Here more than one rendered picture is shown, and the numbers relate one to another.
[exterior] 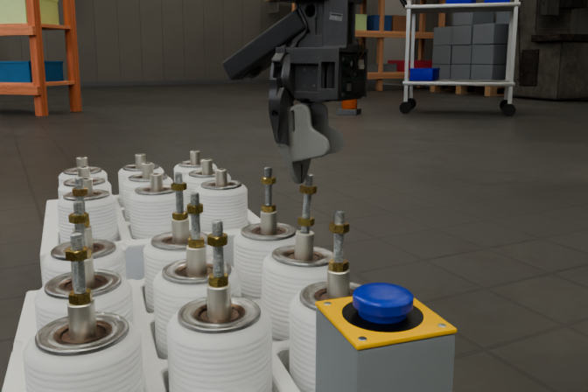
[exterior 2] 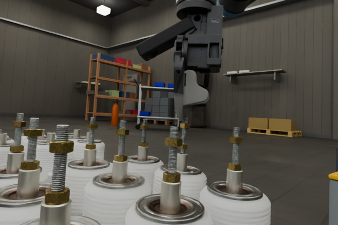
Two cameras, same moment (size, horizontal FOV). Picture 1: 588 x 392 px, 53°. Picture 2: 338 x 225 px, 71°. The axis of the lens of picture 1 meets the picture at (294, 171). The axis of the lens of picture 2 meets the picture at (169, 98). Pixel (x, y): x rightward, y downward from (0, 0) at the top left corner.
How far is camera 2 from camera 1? 0.34 m
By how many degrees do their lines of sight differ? 25
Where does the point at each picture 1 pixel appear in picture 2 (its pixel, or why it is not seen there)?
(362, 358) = not seen: outside the picture
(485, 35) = (164, 101)
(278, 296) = not seen: hidden behind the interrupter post
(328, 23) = (210, 24)
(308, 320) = (231, 207)
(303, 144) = (190, 94)
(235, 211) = (99, 156)
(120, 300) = not seen: hidden behind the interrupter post
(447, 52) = (150, 107)
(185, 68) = (32, 108)
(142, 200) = (41, 148)
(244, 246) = (132, 167)
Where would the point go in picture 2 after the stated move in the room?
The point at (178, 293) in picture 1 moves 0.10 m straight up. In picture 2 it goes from (113, 196) to (119, 118)
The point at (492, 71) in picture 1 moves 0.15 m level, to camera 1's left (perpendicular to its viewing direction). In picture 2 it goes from (167, 115) to (163, 115)
